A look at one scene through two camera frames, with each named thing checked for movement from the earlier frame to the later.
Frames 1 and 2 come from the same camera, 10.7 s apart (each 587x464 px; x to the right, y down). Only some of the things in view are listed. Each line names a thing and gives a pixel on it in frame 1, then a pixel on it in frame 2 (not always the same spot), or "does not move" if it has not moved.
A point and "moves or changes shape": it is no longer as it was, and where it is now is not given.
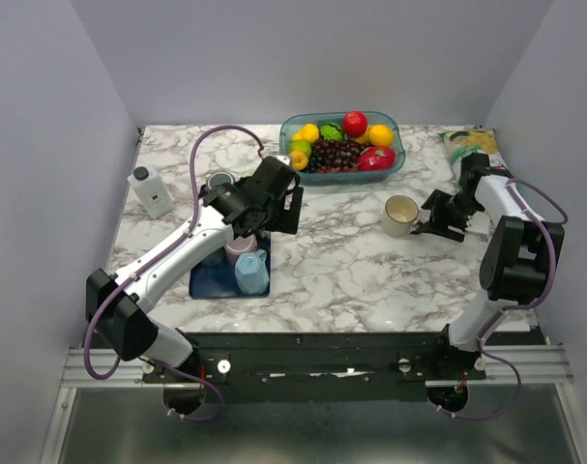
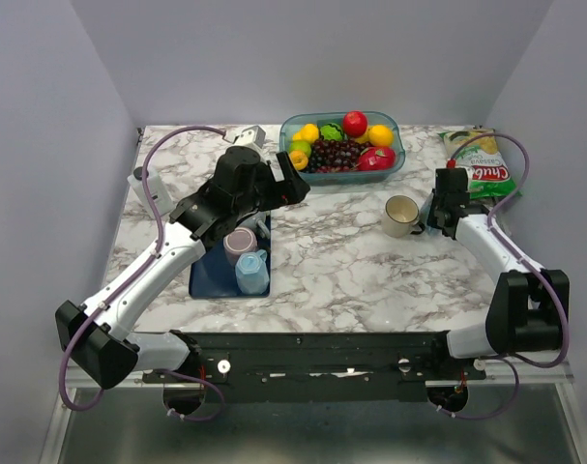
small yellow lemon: (308, 132) does not move
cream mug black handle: (400, 216) does not move
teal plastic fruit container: (341, 148) does not move
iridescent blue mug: (216, 257) moves or changes shape
